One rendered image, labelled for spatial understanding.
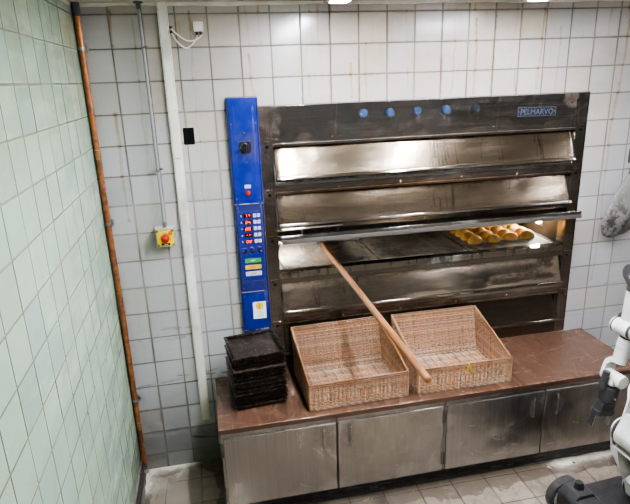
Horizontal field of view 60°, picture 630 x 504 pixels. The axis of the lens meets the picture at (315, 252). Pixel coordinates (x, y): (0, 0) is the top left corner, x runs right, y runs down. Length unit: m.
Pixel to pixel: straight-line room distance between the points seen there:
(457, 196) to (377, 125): 0.65
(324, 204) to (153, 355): 1.30
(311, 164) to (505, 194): 1.20
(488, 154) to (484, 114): 0.23
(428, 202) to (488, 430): 1.33
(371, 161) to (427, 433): 1.52
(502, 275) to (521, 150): 0.77
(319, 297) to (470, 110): 1.37
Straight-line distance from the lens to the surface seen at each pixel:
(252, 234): 3.03
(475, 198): 3.39
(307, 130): 3.02
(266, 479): 3.12
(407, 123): 3.17
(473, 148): 3.34
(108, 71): 2.97
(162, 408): 3.48
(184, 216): 3.00
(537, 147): 3.54
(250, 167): 2.95
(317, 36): 3.01
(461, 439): 3.34
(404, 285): 3.37
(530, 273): 3.74
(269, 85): 2.96
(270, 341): 3.04
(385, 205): 3.18
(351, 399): 3.05
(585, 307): 4.07
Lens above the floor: 2.24
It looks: 18 degrees down
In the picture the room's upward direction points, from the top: 2 degrees counter-clockwise
